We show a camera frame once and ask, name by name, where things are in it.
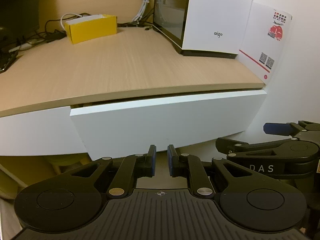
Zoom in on white computer case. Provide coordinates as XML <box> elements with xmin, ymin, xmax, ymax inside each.
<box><xmin>152</xmin><ymin>0</ymin><xmax>256</xmax><ymax>59</ymax></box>

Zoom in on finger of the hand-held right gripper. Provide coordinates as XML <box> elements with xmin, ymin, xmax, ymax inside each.
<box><xmin>215</xmin><ymin>137</ymin><xmax>294</xmax><ymax>157</ymax></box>
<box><xmin>263</xmin><ymin>120</ymin><xmax>320</xmax><ymax>141</ymax></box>

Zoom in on white hanging cable bundle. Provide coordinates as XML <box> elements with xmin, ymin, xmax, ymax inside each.
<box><xmin>132</xmin><ymin>0</ymin><xmax>151</xmax><ymax>23</ymax></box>

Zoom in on white power strip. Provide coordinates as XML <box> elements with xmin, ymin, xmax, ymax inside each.
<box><xmin>9</xmin><ymin>39</ymin><xmax>38</xmax><ymax>53</ymax></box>

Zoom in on yellow cardboard box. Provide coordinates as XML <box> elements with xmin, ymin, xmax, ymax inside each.
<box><xmin>64</xmin><ymin>14</ymin><xmax>118</xmax><ymax>45</ymax></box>

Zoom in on white-fronted wooden drawer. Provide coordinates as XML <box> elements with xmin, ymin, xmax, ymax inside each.
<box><xmin>69</xmin><ymin>90</ymin><xmax>267</xmax><ymax>161</ymax></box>

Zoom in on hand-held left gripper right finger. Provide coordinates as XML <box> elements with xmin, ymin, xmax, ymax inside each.
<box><xmin>167</xmin><ymin>144</ymin><xmax>254</xmax><ymax>199</ymax></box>

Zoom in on white closed drawer front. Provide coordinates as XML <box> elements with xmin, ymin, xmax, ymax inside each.
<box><xmin>0</xmin><ymin>106</ymin><xmax>88</xmax><ymax>157</ymax></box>

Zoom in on white red-printed cardboard envelope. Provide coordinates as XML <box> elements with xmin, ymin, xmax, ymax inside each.
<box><xmin>239</xmin><ymin>1</ymin><xmax>294</xmax><ymax>85</ymax></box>

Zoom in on white looped cable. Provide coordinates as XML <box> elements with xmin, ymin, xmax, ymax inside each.
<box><xmin>61</xmin><ymin>13</ymin><xmax>87</xmax><ymax>30</ymax></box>

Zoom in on black keyboard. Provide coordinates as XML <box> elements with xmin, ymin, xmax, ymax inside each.
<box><xmin>0</xmin><ymin>47</ymin><xmax>19</xmax><ymax>74</ymax></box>

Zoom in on black monitor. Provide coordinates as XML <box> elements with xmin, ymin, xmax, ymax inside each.
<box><xmin>0</xmin><ymin>0</ymin><xmax>40</xmax><ymax>38</ymax></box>

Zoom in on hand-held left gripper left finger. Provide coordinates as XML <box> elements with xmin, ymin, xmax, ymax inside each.
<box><xmin>68</xmin><ymin>144</ymin><xmax>157</xmax><ymax>199</ymax></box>

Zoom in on black cables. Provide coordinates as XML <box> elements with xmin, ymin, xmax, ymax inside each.
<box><xmin>15</xmin><ymin>19</ymin><xmax>160</xmax><ymax>47</ymax></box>

